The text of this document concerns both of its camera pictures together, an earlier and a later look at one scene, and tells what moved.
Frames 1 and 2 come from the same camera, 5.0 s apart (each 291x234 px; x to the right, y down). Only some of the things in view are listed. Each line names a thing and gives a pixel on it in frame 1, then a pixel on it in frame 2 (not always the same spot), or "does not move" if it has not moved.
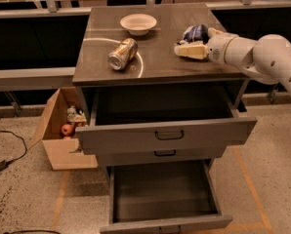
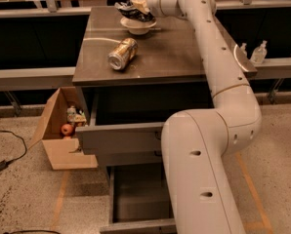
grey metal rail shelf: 30,78 does not move
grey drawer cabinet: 157,120 does not move
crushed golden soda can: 122,54 does not move
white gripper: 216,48 to 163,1
